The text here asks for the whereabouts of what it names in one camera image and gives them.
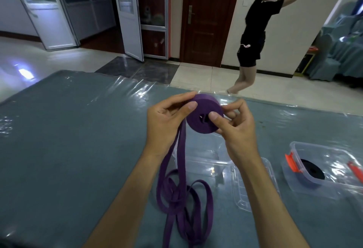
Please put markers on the red yellow crate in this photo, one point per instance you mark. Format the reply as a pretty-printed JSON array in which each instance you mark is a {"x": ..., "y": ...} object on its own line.
[{"x": 305, "y": 62}]

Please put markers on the person's right forearm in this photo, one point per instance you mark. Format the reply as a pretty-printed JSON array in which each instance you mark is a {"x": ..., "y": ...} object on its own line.
[{"x": 263, "y": 199}]

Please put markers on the person's left forearm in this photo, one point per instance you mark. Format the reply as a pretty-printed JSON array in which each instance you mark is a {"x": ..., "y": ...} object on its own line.
[{"x": 124, "y": 199}]

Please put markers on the clear box with orange clips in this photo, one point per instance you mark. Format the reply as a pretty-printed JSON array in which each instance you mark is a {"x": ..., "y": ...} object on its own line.
[{"x": 331, "y": 171}]

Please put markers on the open clear plastic container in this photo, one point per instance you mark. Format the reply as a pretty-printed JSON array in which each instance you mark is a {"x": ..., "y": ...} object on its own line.
[{"x": 204, "y": 162}]

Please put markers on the clear plastic lid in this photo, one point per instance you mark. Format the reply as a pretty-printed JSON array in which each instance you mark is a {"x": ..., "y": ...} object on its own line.
[{"x": 244, "y": 194}]

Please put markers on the purple ribbon roll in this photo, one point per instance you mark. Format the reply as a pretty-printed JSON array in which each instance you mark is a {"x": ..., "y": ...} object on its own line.
[{"x": 202, "y": 106}]

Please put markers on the person's left thumb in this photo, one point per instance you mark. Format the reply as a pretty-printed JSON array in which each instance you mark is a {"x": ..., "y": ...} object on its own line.
[{"x": 185, "y": 110}]

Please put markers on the white framed glass door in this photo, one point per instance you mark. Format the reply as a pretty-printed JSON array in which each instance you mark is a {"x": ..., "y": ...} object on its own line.
[
  {"x": 129, "y": 15},
  {"x": 48, "y": 9}
]

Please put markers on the person's left hand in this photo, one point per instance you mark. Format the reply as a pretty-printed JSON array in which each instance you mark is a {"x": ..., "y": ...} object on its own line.
[{"x": 163, "y": 126}]

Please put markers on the black ribbon roll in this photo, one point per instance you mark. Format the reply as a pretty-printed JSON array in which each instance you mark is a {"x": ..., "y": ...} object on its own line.
[{"x": 312, "y": 170}]

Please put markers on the grey-blue tablecloth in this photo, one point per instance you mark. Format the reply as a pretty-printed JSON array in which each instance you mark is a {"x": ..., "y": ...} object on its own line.
[{"x": 71, "y": 148}]

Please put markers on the person's right hand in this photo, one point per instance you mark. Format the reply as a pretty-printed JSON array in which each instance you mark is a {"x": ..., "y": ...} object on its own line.
[{"x": 239, "y": 137}]

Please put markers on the blue covered chairs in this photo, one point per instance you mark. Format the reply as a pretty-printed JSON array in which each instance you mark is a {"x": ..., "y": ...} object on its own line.
[{"x": 343, "y": 49}]

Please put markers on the brown wooden door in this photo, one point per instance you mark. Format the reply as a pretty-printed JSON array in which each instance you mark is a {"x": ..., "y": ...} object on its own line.
[{"x": 212, "y": 15}]

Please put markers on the person's right thumb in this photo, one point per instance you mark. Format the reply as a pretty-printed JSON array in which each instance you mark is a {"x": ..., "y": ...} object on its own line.
[{"x": 219, "y": 124}]

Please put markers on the glass partition with white frame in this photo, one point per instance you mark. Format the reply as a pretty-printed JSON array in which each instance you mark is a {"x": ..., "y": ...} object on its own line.
[{"x": 154, "y": 15}]

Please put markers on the clear plastic table cover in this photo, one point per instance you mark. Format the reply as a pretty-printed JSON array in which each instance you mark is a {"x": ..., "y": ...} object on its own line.
[{"x": 133, "y": 87}]

